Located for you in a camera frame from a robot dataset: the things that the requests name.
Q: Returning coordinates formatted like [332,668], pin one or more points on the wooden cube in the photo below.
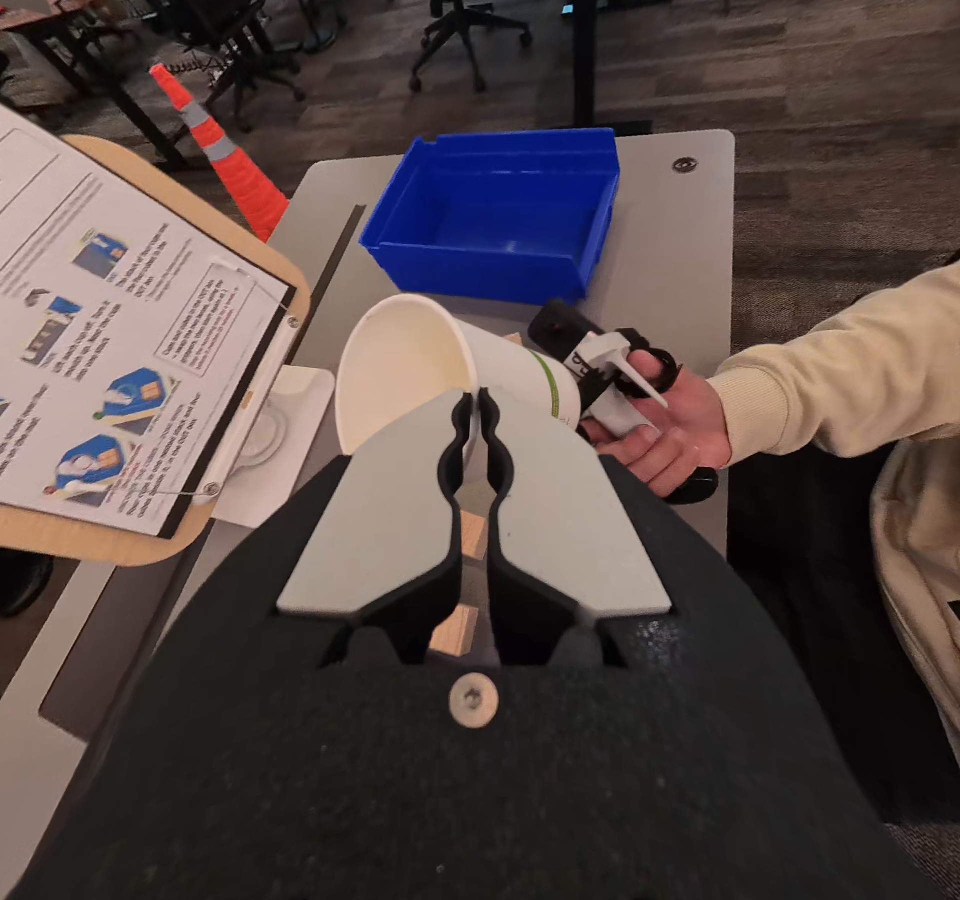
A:
[454,629]
[514,338]
[473,535]

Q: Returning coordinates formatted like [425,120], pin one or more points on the light wooden board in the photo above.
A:
[277,278]

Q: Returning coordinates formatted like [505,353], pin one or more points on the person's right hand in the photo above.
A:
[694,428]

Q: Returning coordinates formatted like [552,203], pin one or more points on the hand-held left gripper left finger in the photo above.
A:
[360,525]

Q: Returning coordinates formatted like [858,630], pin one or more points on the brown wooden desk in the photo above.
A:
[67,8]

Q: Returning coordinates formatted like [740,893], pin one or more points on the orange traffic cone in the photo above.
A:
[236,165]

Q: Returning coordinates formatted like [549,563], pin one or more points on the blue plastic bin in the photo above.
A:
[487,203]

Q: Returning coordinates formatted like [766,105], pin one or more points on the person's right forearm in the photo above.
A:
[840,375]

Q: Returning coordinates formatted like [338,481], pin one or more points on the white paper cup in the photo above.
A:
[397,368]

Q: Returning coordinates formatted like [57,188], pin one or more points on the person's black pants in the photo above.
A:
[810,615]

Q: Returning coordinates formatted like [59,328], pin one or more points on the wooden desk black legs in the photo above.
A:
[585,30]

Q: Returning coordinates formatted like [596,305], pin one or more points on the white stand base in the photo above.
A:
[300,405]

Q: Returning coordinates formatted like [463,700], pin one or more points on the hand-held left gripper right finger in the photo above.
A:
[577,533]

